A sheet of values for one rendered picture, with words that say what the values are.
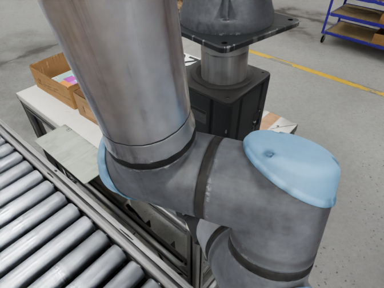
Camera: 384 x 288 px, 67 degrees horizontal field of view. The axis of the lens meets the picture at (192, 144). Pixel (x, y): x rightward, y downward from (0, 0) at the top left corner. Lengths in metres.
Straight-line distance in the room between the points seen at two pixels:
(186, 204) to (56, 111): 1.01
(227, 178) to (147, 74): 0.12
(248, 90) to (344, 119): 2.01
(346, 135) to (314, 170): 2.21
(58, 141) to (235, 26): 0.75
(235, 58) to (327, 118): 1.99
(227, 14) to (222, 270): 0.43
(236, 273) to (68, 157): 0.78
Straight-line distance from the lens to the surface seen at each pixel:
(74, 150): 1.04
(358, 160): 2.29
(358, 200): 2.03
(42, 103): 1.32
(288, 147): 0.28
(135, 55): 0.19
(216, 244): 0.38
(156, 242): 1.12
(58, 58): 1.46
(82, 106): 1.14
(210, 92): 0.63
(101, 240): 0.80
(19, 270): 0.83
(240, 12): 0.57
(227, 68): 0.64
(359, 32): 4.00
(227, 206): 0.27
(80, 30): 0.19
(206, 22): 0.57
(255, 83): 0.68
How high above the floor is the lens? 1.41
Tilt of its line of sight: 42 degrees down
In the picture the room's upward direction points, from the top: straight up
